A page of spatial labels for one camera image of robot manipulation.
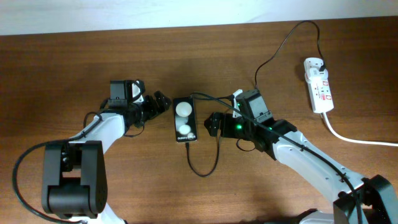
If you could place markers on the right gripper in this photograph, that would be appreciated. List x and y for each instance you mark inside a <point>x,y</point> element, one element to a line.
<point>227,119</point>

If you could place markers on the black smartphone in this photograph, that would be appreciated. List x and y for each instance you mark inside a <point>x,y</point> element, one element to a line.
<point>185,120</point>

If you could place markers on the white power strip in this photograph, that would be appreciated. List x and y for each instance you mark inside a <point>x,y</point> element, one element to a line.
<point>320,93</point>

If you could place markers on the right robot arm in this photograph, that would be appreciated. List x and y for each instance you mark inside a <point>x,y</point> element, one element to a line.
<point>355,198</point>

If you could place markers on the white charger adapter plug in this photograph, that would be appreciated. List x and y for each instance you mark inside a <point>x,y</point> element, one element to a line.
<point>313,75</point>

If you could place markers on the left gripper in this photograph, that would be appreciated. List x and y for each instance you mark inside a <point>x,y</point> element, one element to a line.
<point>155,109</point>

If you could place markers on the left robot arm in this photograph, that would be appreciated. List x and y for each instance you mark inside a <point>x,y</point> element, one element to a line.
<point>74,181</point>

